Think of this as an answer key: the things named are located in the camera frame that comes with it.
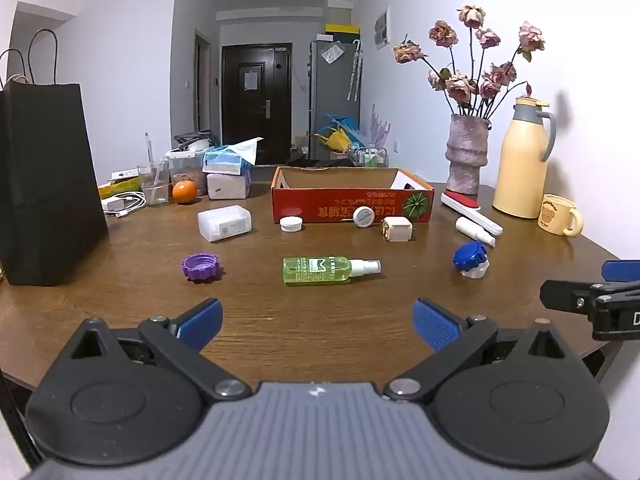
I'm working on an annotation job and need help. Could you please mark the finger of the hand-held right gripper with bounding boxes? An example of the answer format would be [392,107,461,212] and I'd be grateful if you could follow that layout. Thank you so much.
[539,279,640,314]
[601,259,640,285]

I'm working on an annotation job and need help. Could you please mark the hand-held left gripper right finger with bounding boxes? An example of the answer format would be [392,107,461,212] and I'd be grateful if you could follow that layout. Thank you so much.
[383,298,576,403]

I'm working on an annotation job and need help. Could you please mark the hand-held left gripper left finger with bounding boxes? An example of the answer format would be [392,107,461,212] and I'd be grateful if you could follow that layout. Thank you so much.
[62,298,252,403]

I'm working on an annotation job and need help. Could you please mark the purple bottle cap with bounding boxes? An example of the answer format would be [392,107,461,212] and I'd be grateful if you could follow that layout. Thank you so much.
[181,253,221,282]

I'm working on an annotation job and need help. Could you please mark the blue and white cap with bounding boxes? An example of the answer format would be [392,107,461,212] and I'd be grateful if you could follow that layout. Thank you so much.
[452,241,490,279]

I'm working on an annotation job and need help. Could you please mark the white rectangular packet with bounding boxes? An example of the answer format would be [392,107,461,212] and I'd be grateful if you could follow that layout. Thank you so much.
[197,204,252,242]

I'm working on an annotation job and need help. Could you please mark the white charger plug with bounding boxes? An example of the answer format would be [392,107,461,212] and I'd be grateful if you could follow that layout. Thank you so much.
[380,216,414,244]

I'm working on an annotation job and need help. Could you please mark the green spray bottle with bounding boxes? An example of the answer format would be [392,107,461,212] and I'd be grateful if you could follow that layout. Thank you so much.
[283,256,382,286]

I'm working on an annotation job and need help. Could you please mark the red cardboard box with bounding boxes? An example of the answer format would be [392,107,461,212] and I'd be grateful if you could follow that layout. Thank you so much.
[270,165,435,224]

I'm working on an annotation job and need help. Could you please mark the cream bear mug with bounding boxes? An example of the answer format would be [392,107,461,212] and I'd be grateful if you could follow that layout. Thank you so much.
[537,193,584,237]

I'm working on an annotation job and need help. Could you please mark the small white bottle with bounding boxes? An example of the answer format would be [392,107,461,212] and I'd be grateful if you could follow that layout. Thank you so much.
[455,216,497,248]

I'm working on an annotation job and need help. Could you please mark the red lint brush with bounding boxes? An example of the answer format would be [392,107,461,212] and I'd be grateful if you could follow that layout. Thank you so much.
[440,190,504,235]

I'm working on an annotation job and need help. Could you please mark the orange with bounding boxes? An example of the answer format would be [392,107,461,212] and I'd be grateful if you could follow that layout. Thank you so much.
[172,180,197,205]

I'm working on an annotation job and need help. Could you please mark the yellow thermos jug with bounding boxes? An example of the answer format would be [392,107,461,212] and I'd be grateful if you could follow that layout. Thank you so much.
[492,95,557,219]

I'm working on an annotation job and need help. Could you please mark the purple tissue pack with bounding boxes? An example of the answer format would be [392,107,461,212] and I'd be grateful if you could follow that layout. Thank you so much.
[206,167,252,202]

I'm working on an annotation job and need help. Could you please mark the clear glass cup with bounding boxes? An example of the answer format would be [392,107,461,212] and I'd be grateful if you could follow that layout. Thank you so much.
[137,160,169,207]

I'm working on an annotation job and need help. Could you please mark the clear plastic food container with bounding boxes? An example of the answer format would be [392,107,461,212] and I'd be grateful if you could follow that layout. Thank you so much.
[166,149,208,197]

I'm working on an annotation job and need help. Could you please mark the yellow packet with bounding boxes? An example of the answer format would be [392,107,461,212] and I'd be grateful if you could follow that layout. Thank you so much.
[98,177,142,200]

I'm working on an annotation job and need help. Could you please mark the blue tissue pack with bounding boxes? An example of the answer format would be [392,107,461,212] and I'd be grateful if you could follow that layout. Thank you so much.
[202,136,264,176]

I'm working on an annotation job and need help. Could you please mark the pink textured vase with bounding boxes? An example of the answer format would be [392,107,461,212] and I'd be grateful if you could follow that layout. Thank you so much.
[445,113,493,196]

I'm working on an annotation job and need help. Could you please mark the black folding stand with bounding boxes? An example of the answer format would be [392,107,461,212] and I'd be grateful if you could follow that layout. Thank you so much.
[173,130,218,151]

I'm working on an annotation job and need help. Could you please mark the dark brown door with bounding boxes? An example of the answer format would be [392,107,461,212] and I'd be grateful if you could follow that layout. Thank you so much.
[221,43,293,166]

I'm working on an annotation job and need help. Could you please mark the black paper bag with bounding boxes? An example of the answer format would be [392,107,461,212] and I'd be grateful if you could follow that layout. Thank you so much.
[0,30,109,287]

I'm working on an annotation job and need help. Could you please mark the dried pink roses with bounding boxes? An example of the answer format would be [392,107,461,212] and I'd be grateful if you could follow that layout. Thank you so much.
[391,5,546,120]

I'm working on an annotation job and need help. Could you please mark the grey interior door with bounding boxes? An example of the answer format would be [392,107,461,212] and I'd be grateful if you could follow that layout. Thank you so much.
[194,30,213,133]

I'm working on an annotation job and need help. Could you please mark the grey fridge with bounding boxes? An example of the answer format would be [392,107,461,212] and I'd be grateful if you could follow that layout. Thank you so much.
[308,40,361,161]

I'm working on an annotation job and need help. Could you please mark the white folded umbrella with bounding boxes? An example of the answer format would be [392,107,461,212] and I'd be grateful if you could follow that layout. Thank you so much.
[347,39,362,102]

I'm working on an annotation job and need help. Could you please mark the white electric panel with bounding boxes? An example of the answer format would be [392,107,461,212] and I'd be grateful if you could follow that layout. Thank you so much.
[375,7,391,51]

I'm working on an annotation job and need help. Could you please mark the white charger with cable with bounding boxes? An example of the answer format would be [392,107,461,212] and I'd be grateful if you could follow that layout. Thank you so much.
[101,191,147,219]

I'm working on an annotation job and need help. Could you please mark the wire trolley rack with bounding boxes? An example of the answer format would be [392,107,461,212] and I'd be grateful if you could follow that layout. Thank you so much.
[350,142,390,168]

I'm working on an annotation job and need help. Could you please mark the purple wall decoration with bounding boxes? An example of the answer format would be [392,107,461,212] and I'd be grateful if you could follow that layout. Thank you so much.
[367,104,392,148]

